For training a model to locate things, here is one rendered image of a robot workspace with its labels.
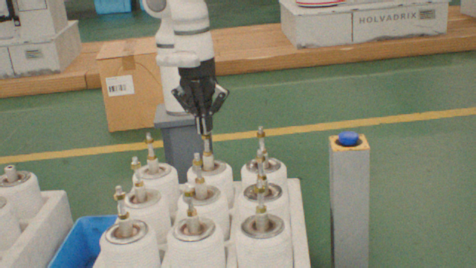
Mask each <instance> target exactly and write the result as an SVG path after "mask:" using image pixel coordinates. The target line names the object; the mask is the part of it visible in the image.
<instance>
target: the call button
mask: <svg viewBox="0 0 476 268"><path fill-rule="evenodd" d="M338 140H339V141H340V143H341V144H345V145H353V144H356V143H357V140H358V133H355V132H351V131H346V132H342V133H339V134H338Z"/></svg>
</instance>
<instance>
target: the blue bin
mask: <svg viewBox="0 0 476 268"><path fill-rule="evenodd" d="M117 219H118V215H117V214H113V215H96V216H83V217H80V218H79V219H78V220H77V222H76V223H75V224H74V226H73V228H72V229H71V230H70V231H69V233H68V234H67V236H66V238H65V240H64V241H63V243H62V245H61V246H60V248H59V249H58V251H57V253H56V254H55V256H54V258H52V260H51V262H50V263H49V265H48V266H47V268H93V267H94V265H95V263H96V261H97V259H98V257H99V254H100V252H101V247H100V239H101V237H102V235H103V233H104V232H105V231H106V230H107V229H108V228H109V227H111V226H112V225H114V224H115V223H116V221H117Z"/></svg>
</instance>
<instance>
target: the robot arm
mask: <svg viewBox="0 0 476 268"><path fill-rule="evenodd" d="M143 5H144V9H145V11H146V12H147V13H148V14H149V15H151V16H153V17H155V18H160V19H161V27H160V28H159V30H158V32H157V34H156V35H155V42H156V48H157V53H158V55H157V56H156V64H157V66H159V68H160V74H161V85H162V90H163V96H164V107H165V112H166V113H167V114H168V115H172V116H184V115H193V116H194V117H195V124H196V130H197V131H198V134H202V133H204V135H208V134H209V133H211V131H212V129H213V122H212V115H214V114H215V113H216V112H218V111H219V110H220V108H221V106H222V105H223V103H224V101H225V100H226V98H227V97H228V95H229V94H230V91H229V90H228V89H226V90H224V89H222V88H221V87H220V86H219V82H218V80H217V79H216V65H215V57H214V50H213V40H212V36H211V33H210V22H209V15H208V7H207V4H206V2H204V1H203V0H143ZM215 91H216V94H215V98H216V100H215V101H214V103H213V94H214V92H215ZM212 103H213V105H212Z"/></svg>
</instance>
